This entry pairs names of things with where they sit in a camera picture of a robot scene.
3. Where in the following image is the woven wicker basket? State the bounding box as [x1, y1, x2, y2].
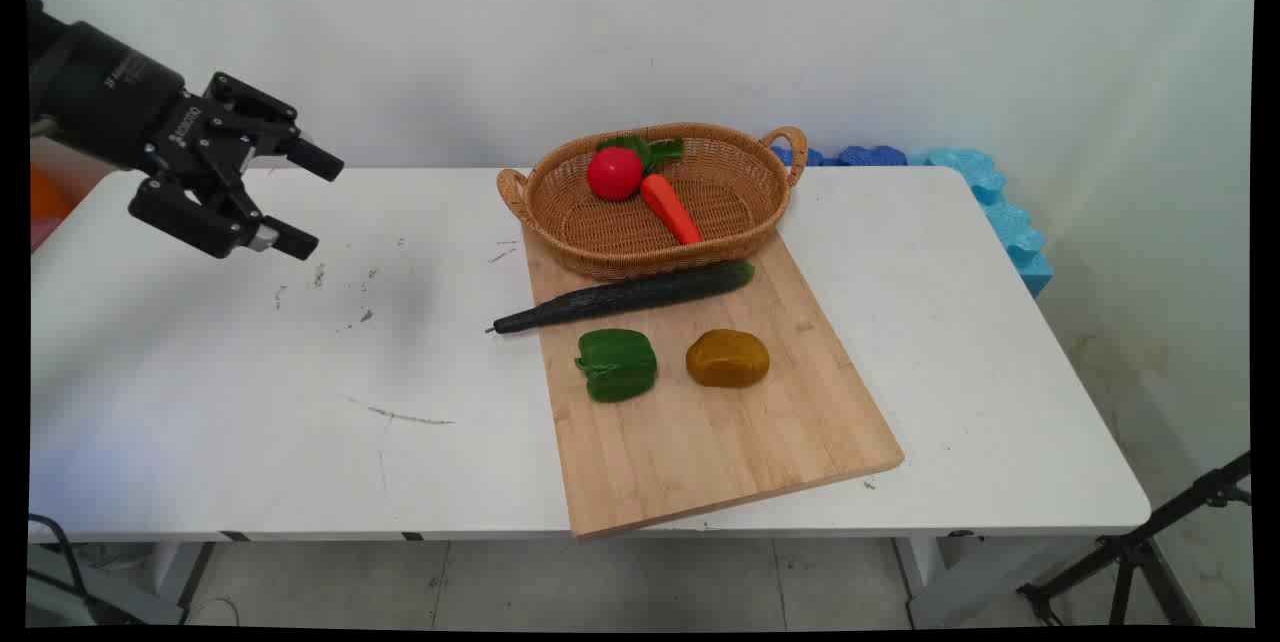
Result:
[497, 122, 809, 282]

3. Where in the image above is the red toy tomato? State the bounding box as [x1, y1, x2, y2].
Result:
[586, 146, 645, 202]

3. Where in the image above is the black tripod stand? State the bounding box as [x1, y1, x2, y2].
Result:
[1016, 449, 1256, 629]

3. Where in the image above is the bamboo cutting board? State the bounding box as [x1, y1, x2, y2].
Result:
[522, 227, 907, 539]

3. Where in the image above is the black cable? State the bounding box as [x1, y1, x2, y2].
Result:
[27, 513, 133, 625]

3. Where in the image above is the green toy bell pepper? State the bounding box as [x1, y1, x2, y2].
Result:
[574, 328, 659, 404]

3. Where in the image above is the light blue foam block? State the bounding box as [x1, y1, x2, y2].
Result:
[905, 148, 1055, 300]

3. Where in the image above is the green toy leaf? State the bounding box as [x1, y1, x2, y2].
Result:
[598, 134, 687, 173]

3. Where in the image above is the white table leg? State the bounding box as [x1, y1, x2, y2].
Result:
[148, 541, 217, 615]
[893, 534, 1003, 629]

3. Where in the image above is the dark green toy cucumber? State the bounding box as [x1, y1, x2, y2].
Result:
[487, 260, 757, 335]

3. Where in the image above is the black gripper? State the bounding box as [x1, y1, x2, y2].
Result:
[28, 0, 346, 261]

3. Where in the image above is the orange box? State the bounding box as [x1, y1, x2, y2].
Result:
[29, 166, 77, 223]

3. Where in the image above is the yellow-brown toy potato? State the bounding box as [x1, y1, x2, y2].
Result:
[685, 328, 772, 389]

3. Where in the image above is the orange toy carrot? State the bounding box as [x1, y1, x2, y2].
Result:
[640, 173, 703, 246]

